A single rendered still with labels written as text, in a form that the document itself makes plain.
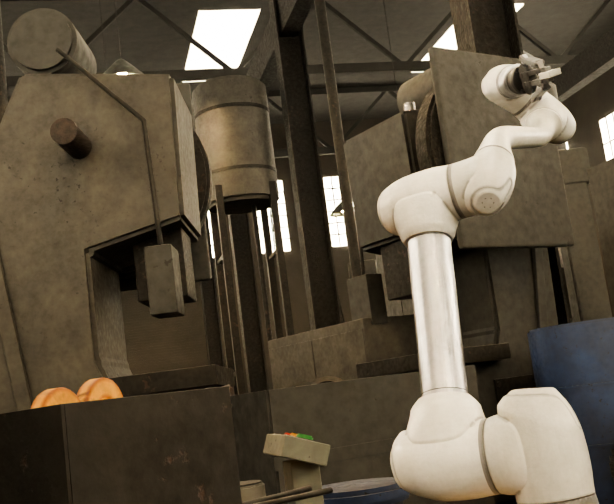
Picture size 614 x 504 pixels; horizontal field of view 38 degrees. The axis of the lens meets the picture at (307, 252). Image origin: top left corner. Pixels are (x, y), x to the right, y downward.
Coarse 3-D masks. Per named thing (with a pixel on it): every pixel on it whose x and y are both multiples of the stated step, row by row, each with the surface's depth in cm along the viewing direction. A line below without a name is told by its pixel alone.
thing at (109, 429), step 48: (0, 432) 85; (48, 432) 80; (96, 432) 81; (144, 432) 85; (192, 432) 89; (0, 480) 85; (48, 480) 80; (96, 480) 80; (144, 480) 84; (192, 480) 88
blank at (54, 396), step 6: (48, 390) 184; (54, 390) 183; (60, 390) 185; (66, 390) 186; (42, 396) 181; (48, 396) 181; (54, 396) 182; (60, 396) 184; (66, 396) 186; (72, 396) 188; (36, 402) 180; (42, 402) 180; (48, 402) 180; (54, 402) 182; (60, 402) 184; (66, 402) 186; (72, 402) 188
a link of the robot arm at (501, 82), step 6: (510, 66) 239; (516, 66) 239; (504, 72) 239; (498, 78) 243; (504, 78) 239; (498, 84) 243; (504, 84) 239; (504, 90) 240; (510, 90) 240; (510, 96) 242; (516, 96) 240
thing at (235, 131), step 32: (192, 96) 1076; (224, 96) 1041; (256, 96) 1056; (224, 128) 1035; (256, 128) 1045; (224, 160) 1030; (256, 160) 1036; (224, 192) 1026; (256, 192) 1027; (224, 224) 1020; (256, 224) 1062; (224, 256) 1014; (224, 288) 1071; (288, 288) 1023; (224, 320) 1064; (288, 320) 1016
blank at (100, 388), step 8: (88, 384) 196; (96, 384) 196; (104, 384) 199; (112, 384) 202; (80, 392) 194; (88, 392) 194; (96, 392) 196; (104, 392) 199; (112, 392) 201; (120, 392) 204; (80, 400) 193; (88, 400) 193
